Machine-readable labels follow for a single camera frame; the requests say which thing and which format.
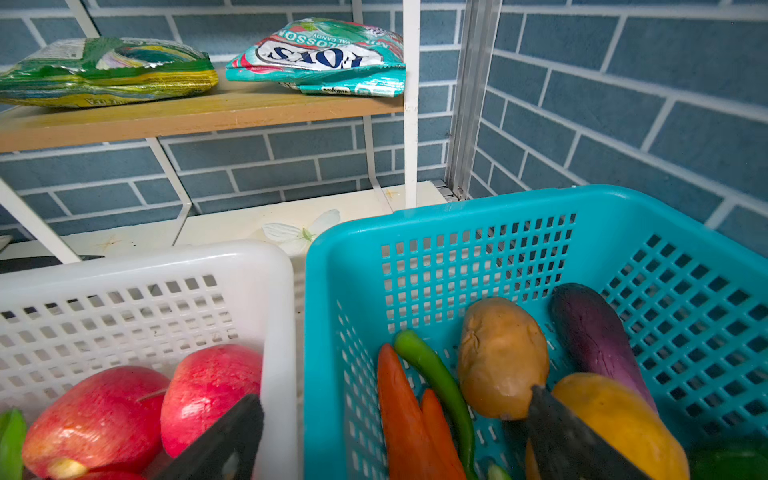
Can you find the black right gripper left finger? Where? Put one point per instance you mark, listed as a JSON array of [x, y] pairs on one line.
[[227, 450]]

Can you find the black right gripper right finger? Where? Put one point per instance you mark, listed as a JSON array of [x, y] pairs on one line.
[[567, 448]]

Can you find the green snack bag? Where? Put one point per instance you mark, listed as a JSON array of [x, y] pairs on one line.
[[107, 71]]

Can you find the teal Fox's candy bag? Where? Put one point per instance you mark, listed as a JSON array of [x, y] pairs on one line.
[[325, 56]]

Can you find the red apple right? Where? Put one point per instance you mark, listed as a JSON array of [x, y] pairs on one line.
[[205, 386]]

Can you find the red apple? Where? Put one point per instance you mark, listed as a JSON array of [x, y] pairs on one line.
[[108, 422], [205, 386]]

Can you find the yellow mango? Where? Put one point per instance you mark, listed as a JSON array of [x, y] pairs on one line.
[[624, 420]]

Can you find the brown potato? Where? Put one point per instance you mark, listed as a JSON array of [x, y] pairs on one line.
[[503, 353]]

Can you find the purple eggplant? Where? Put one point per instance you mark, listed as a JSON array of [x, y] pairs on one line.
[[595, 337]]

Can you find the red apple left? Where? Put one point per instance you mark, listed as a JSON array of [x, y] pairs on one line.
[[108, 422]]

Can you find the orange carrot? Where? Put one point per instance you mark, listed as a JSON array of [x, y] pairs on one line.
[[418, 440]]

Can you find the green bell pepper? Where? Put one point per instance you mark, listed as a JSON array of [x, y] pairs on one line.
[[731, 461]]

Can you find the white plastic basket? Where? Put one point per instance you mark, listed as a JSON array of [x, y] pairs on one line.
[[62, 324]]

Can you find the green chili pepper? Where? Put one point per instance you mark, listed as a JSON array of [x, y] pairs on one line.
[[428, 364]]

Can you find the teal plastic basket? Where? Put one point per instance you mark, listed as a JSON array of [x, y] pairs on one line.
[[693, 302]]

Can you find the white wooden shelf rack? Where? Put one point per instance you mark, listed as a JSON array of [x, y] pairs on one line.
[[218, 165]]

